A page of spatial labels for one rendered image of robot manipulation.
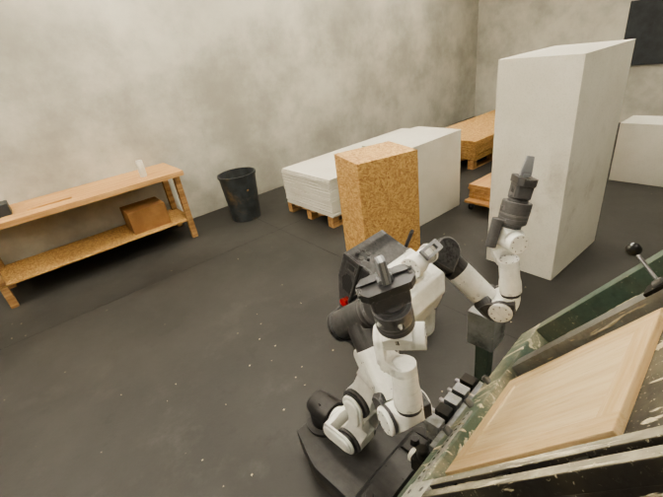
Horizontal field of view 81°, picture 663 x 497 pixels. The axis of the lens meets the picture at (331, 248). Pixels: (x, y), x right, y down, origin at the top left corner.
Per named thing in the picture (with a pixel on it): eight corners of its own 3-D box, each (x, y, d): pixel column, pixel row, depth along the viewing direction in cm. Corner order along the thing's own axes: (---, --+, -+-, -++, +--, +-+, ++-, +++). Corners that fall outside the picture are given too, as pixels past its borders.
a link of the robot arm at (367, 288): (349, 276, 81) (360, 311, 89) (363, 310, 74) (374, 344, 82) (405, 254, 82) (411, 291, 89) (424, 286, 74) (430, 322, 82)
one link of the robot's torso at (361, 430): (331, 442, 198) (338, 390, 168) (357, 416, 210) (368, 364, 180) (354, 465, 190) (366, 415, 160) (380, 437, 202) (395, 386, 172)
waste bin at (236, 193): (254, 206, 591) (244, 165, 561) (271, 214, 553) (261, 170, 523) (222, 218, 564) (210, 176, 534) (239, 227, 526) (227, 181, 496)
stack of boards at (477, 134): (497, 130, 808) (498, 107, 787) (549, 133, 733) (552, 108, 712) (420, 162, 681) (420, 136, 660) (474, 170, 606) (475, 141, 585)
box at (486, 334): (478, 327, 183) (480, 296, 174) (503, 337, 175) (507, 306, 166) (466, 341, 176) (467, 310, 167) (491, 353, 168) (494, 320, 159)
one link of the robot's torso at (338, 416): (324, 437, 203) (320, 420, 197) (349, 412, 215) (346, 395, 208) (353, 461, 189) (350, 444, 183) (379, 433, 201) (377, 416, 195)
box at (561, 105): (532, 226, 421) (553, 45, 340) (594, 241, 378) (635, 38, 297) (485, 258, 374) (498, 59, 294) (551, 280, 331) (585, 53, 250)
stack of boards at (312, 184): (403, 164, 683) (402, 127, 654) (454, 173, 608) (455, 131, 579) (288, 211, 556) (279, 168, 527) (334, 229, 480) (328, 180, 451)
